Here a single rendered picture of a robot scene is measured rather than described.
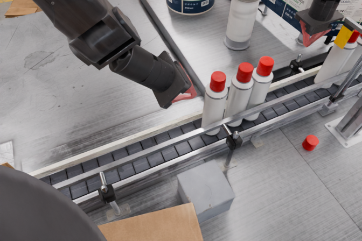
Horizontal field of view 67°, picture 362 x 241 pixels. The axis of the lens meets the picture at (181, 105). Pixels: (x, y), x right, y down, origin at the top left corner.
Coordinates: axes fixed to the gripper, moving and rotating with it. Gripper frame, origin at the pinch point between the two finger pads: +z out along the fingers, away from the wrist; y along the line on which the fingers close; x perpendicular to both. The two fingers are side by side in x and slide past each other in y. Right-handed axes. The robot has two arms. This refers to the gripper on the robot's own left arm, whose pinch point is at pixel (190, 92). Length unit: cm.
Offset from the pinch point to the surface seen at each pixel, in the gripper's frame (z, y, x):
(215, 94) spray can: 5.1, -1.2, -2.8
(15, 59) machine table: -10, 57, 47
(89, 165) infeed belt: -2.8, 2.5, 31.7
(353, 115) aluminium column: 40.2, -12.6, -22.1
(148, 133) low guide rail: 5.3, 3.6, 17.4
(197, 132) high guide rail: 8.1, -3.7, 6.5
